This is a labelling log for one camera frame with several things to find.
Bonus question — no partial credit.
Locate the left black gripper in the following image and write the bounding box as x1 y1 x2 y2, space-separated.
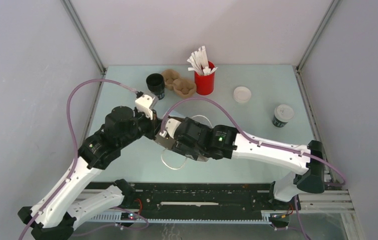
119 106 166 149

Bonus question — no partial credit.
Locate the light blue paper bag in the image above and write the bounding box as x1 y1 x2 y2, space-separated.
155 114 212 171

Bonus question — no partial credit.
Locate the black paper coffee cup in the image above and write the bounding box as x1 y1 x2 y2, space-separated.
146 73 165 100

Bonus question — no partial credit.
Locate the white plastic cup lid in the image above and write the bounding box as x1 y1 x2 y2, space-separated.
233 86 252 104

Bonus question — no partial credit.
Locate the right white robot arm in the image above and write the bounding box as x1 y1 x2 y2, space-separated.
159 117 325 209

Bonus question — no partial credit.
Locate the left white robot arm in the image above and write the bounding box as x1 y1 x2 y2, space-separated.
18 93 161 240

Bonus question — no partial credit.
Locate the brown cardboard cup carrier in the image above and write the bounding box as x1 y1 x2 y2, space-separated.
161 69 197 99

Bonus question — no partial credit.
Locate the red ribbed cup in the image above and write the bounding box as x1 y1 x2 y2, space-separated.
194 72 215 96

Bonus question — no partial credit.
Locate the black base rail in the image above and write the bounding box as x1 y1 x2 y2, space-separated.
82 181 302 223

